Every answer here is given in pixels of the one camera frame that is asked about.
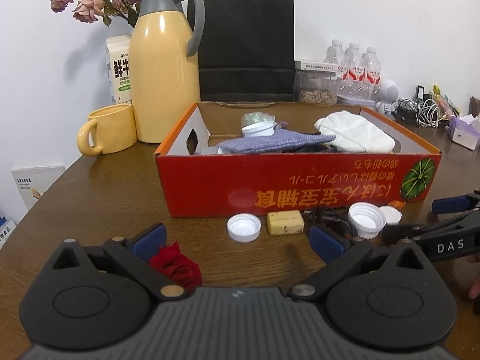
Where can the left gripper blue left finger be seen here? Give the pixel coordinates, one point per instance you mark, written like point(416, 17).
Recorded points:
point(148, 242)

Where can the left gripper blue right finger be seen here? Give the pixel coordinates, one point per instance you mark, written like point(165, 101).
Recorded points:
point(326, 244)

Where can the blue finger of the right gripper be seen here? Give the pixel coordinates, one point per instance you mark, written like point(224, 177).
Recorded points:
point(458, 204)

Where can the red rose flower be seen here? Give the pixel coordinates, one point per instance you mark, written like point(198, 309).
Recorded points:
point(173, 264)

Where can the white plastic lid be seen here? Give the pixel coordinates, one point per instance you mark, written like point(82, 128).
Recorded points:
point(244, 228)

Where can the white fabric mask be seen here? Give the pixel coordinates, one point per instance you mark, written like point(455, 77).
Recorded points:
point(354, 133)

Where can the purple woven cloth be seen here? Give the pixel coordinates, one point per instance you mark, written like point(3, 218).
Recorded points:
point(280, 140)

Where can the clear plastic bag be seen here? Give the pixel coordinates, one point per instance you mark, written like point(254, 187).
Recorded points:
point(255, 118)

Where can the person right hand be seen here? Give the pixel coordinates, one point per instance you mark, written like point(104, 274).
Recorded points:
point(474, 290)

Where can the small white cap two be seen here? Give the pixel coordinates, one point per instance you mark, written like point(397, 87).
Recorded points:
point(391, 214)

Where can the small white cap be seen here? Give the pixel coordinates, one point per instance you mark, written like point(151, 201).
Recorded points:
point(366, 219)

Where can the yellow sponge block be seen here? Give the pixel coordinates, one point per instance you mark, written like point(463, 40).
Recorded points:
point(285, 223)

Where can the red cardboard box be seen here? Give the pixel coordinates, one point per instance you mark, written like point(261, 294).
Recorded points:
point(219, 185)

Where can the purple tissue box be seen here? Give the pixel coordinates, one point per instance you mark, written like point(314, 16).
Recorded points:
point(465, 131)

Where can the colourful snack bag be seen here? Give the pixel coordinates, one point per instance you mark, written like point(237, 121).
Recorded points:
point(448, 108)

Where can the yellow mug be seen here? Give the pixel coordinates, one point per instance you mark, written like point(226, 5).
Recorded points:
point(108, 130)

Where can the white robot toy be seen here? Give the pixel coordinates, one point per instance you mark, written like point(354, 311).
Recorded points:
point(387, 94)

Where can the white jar lid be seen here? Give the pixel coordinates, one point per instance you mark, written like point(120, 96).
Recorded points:
point(259, 129)

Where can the small white tin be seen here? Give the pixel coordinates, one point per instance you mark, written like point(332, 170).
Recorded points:
point(355, 101)

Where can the middle water bottle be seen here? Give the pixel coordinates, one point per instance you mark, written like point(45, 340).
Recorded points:
point(353, 74)

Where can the water bottle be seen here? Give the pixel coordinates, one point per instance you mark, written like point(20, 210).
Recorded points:
point(372, 72)
point(353, 74)
point(335, 53)

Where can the right water bottle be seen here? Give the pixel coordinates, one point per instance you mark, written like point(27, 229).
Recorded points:
point(372, 72)

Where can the clear nut container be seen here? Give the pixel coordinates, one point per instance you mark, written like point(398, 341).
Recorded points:
point(317, 87)

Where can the yellow thermos jug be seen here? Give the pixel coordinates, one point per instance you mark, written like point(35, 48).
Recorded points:
point(163, 64)

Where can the white flat box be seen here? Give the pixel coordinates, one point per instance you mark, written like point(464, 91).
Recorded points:
point(313, 66)

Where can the left water bottle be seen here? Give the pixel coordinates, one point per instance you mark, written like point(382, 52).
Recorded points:
point(335, 53)

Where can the milk carton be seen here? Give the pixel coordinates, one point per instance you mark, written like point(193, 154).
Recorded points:
point(117, 68)

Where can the black paper bag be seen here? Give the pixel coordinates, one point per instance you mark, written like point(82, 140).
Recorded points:
point(247, 51)

